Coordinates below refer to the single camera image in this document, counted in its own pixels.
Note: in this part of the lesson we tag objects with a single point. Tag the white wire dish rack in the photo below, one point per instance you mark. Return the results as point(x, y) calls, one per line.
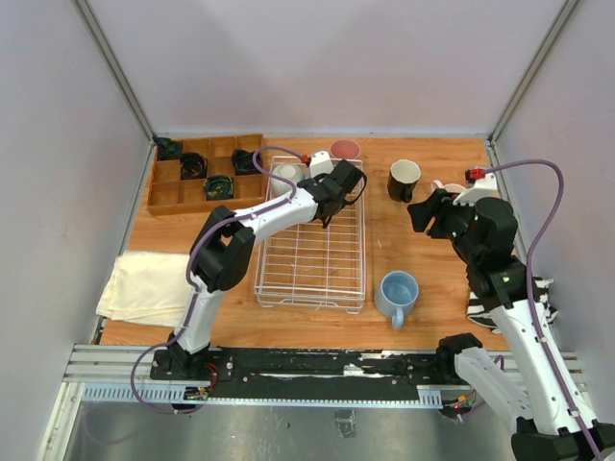
point(309, 265)

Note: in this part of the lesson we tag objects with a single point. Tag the grey slotted cable duct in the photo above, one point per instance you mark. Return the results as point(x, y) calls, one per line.
point(160, 394)

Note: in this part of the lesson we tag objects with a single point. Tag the wooden compartment tray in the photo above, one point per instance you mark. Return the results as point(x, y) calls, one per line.
point(168, 194)

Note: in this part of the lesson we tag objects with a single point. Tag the rolled dark green tie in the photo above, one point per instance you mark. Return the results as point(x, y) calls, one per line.
point(168, 148)

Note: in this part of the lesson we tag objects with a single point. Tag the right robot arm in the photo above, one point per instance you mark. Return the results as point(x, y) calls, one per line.
point(547, 416)

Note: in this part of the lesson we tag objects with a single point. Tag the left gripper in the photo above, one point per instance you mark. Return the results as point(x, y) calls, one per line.
point(319, 179)

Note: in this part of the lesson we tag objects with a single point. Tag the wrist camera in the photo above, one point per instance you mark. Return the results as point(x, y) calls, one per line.
point(320, 162)
point(481, 184)

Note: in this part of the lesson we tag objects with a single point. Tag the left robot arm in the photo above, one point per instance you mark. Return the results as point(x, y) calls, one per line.
point(219, 260)

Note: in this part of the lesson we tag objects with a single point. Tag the rolled blue yellow tie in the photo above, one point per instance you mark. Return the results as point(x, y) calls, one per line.
point(218, 187)

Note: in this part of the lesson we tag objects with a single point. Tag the grey-green speckled mug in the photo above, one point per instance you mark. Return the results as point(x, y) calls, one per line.
point(331, 206)

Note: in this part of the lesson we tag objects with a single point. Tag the cream folded cloth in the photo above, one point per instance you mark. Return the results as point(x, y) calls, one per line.
point(146, 288)

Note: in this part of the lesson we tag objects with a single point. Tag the black white striped cloth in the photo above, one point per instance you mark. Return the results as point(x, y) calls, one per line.
point(477, 314)

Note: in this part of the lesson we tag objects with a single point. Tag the light blue mug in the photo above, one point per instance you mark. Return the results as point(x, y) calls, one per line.
point(396, 296)

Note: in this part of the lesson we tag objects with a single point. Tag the pink tumbler cup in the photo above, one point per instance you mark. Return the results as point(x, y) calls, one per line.
point(345, 149)

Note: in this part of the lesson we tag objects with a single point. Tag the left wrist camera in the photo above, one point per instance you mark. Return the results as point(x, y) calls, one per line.
point(320, 162)

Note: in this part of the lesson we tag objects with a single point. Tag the white speckled mug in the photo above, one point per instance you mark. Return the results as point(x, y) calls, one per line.
point(285, 172)

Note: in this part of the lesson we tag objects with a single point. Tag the rolled black patterned tie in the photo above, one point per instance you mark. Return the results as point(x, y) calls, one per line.
point(244, 162)

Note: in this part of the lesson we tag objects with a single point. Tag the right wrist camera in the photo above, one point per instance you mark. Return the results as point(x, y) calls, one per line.
point(481, 184)

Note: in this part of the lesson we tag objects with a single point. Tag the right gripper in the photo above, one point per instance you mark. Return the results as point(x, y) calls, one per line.
point(438, 206)

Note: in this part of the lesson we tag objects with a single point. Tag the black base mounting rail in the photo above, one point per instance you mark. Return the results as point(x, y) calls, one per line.
point(327, 373)

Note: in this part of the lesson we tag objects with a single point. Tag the light pink mug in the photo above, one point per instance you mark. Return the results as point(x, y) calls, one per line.
point(451, 188)

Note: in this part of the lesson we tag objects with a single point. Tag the black mug white inside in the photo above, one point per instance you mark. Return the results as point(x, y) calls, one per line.
point(403, 176)

